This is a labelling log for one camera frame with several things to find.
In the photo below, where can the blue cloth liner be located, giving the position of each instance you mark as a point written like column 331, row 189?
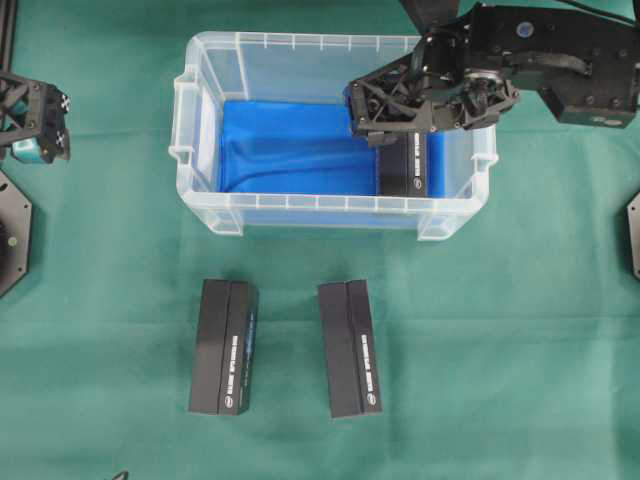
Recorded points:
column 293, row 148

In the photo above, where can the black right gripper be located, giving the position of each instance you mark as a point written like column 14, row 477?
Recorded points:
column 429, row 90

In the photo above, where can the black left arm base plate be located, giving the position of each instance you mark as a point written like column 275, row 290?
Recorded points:
column 16, row 219

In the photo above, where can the black aluminium frame rail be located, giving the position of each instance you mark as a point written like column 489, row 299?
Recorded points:
column 8, row 14

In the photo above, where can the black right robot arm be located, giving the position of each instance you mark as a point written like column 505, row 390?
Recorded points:
column 584, row 64

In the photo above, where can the clear plastic storage case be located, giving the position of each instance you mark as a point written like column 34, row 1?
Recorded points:
column 310, row 69

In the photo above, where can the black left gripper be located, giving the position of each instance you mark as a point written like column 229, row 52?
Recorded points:
column 33, row 113

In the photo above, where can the black camera box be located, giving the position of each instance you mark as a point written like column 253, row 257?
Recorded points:
column 350, row 351
column 225, row 346
column 402, row 167

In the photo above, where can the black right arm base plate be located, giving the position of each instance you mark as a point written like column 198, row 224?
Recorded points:
column 633, row 219

